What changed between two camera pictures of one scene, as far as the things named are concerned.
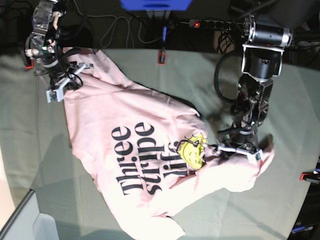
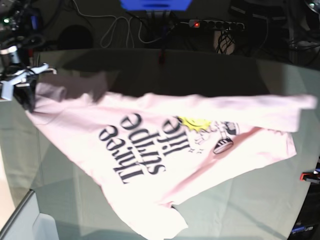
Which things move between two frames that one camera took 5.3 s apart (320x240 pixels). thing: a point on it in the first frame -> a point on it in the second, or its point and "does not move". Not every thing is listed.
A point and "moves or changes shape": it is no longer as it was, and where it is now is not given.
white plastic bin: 26,223 does not move
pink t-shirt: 144,151 moves or changes shape
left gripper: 63,72 -> 25,95
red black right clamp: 310,176 does not move
